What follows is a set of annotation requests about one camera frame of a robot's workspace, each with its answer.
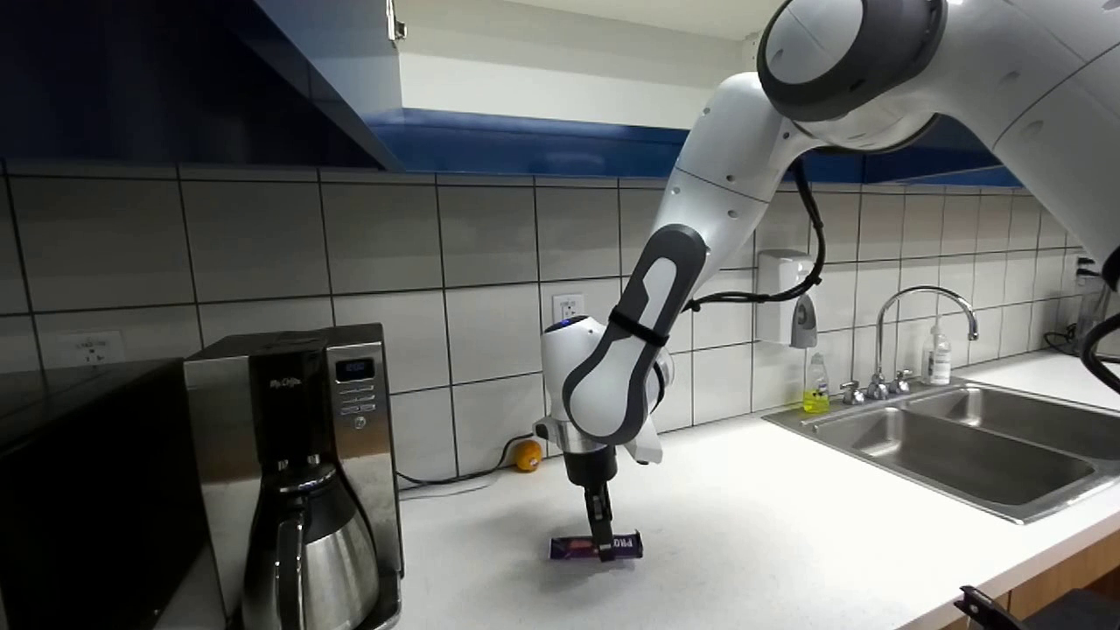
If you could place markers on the stainless steel sink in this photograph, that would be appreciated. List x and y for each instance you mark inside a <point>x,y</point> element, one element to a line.
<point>1005,452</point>

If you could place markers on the chrome sink faucet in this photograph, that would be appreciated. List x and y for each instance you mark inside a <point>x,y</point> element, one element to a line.
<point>901,346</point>

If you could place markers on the blue cabinet door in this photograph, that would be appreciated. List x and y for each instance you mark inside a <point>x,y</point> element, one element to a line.
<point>198,82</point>

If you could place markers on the white wall outlet left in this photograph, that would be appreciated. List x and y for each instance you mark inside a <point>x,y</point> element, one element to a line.
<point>101,351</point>

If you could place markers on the yellow dish soap bottle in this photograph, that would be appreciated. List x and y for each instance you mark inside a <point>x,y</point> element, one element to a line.
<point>815,402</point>

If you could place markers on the purple protein bar packet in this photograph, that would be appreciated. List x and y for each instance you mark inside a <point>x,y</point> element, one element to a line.
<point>586,547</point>

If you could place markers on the blue top cabinet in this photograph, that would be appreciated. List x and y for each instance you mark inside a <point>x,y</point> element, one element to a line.
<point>560,89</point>

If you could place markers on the white wall outlet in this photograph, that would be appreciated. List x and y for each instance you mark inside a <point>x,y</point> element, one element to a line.
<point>101,351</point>
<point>569,305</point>

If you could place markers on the white pump bottle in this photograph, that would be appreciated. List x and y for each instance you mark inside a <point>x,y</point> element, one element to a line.
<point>940,357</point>

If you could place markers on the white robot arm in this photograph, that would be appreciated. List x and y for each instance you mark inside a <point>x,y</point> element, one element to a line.
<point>1038,82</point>

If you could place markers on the black microwave oven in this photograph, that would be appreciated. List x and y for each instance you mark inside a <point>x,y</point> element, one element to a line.
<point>101,500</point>

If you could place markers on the black steel coffee maker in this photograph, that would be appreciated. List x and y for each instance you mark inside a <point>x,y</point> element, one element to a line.
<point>287,402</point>

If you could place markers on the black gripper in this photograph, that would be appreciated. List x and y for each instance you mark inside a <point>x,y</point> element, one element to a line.
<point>593,473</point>

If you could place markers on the small orange fruit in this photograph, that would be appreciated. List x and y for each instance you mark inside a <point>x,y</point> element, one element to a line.
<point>527,455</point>

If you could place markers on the white soap dispenser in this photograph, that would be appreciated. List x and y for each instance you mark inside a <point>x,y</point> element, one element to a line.
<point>786,313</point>

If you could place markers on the steel coffee carafe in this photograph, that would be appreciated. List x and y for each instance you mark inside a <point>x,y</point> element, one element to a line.
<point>308,553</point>

